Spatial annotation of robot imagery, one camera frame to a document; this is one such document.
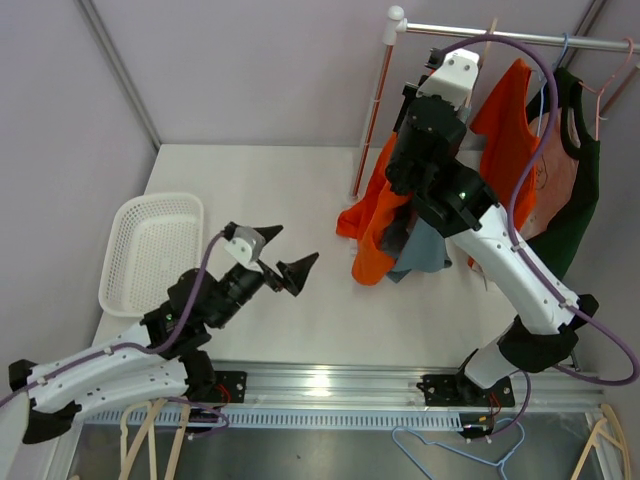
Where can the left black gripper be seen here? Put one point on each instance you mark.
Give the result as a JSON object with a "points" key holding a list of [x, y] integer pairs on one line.
{"points": [[294, 274]]}

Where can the orange t shirt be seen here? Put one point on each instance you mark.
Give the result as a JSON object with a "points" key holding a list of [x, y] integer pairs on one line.
{"points": [[503, 121], [368, 219]]}

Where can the blue grey t shirt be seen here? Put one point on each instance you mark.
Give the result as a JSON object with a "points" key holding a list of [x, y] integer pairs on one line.
{"points": [[420, 250]]}

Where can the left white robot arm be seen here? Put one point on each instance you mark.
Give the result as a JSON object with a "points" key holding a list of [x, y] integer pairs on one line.
{"points": [[161, 355]]}

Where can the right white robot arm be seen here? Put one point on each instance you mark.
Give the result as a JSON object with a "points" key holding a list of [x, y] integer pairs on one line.
{"points": [[548, 314]]}

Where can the green and pink shirt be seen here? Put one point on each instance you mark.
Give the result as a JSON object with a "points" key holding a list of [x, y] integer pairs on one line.
{"points": [[567, 182]]}

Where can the wooden hanger bottom right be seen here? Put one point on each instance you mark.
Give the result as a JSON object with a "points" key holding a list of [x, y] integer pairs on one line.
{"points": [[606, 449]]}

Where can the white plastic laundry basket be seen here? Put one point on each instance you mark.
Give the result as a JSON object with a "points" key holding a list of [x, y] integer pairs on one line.
{"points": [[154, 238]]}

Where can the wooden hangers bottom left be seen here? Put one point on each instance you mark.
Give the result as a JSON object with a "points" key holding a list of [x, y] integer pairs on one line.
{"points": [[146, 434]]}

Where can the metal clothes rack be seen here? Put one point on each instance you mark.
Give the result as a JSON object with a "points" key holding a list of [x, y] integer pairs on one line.
{"points": [[396, 24]]}

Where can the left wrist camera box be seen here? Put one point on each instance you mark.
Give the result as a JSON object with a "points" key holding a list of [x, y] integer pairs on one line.
{"points": [[245, 247]]}

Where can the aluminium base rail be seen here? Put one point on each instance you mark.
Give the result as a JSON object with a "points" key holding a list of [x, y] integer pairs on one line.
{"points": [[324, 397]]}

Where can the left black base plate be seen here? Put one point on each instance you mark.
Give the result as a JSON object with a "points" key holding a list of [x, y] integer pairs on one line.
{"points": [[230, 387]]}

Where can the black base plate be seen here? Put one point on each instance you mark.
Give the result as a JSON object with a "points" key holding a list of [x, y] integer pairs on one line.
{"points": [[230, 387], [455, 390]]}

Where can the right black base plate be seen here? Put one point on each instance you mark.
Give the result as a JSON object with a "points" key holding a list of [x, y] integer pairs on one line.
{"points": [[455, 390]]}

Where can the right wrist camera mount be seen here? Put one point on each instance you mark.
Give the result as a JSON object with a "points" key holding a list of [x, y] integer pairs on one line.
{"points": [[453, 76]]}

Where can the wooden hanger on rail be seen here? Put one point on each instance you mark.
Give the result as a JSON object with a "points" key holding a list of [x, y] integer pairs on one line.
{"points": [[483, 56]]}

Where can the blue wire hanger on floor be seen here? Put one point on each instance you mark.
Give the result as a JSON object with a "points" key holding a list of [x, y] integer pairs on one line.
{"points": [[499, 465]]}

